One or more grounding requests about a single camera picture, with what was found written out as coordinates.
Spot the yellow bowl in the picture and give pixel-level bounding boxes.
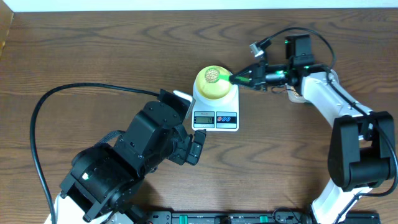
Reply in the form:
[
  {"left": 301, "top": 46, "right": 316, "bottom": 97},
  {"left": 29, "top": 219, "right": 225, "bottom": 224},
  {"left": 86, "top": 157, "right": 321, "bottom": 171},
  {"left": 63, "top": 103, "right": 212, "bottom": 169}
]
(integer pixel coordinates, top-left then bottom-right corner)
[{"left": 195, "top": 65, "right": 232, "bottom": 100}]

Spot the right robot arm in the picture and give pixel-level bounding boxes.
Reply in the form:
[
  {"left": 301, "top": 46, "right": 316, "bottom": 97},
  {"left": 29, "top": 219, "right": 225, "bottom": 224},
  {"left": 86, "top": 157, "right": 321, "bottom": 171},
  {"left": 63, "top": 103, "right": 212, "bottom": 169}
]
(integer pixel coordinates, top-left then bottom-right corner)
[{"left": 229, "top": 29, "right": 397, "bottom": 223}]

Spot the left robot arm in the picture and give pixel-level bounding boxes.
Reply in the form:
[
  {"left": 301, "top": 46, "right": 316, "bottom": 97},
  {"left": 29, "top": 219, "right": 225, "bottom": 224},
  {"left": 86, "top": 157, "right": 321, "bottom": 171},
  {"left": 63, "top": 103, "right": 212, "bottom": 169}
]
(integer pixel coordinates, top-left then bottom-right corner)
[{"left": 46, "top": 90, "right": 206, "bottom": 223}]

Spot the clear container of soybeans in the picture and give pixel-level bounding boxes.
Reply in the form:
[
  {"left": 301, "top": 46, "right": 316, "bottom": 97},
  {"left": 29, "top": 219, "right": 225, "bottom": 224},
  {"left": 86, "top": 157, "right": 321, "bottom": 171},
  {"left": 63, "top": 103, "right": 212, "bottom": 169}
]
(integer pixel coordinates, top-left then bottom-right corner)
[{"left": 286, "top": 85, "right": 307, "bottom": 103}]

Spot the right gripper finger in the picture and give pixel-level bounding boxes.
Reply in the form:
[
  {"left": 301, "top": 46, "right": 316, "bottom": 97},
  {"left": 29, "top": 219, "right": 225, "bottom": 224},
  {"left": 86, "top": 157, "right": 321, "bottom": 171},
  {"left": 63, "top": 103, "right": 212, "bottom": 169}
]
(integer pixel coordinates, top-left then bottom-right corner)
[
  {"left": 229, "top": 77, "right": 257, "bottom": 90},
  {"left": 229, "top": 65, "right": 259, "bottom": 82}
]

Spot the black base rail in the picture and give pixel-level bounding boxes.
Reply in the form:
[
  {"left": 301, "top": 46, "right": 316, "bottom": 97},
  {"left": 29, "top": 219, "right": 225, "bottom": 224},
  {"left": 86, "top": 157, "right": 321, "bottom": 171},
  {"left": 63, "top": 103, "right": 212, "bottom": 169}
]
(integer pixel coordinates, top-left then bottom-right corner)
[{"left": 127, "top": 206, "right": 381, "bottom": 224}]

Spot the green plastic scoop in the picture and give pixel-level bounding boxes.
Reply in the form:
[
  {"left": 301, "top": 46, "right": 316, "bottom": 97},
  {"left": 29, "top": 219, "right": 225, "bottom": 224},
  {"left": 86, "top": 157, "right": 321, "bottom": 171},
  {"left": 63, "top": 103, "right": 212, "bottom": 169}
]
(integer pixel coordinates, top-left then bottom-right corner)
[{"left": 204, "top": 68, "right": 249, "bottom": 85}]

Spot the white digital kitchen scale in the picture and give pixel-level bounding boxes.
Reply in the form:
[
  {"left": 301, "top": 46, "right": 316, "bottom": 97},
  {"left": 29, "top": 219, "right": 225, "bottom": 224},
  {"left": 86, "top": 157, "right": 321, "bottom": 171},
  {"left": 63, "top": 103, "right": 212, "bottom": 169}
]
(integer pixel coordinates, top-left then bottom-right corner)
[{"left": 192, "top": 82, "right": 239, "bottom": 132}]

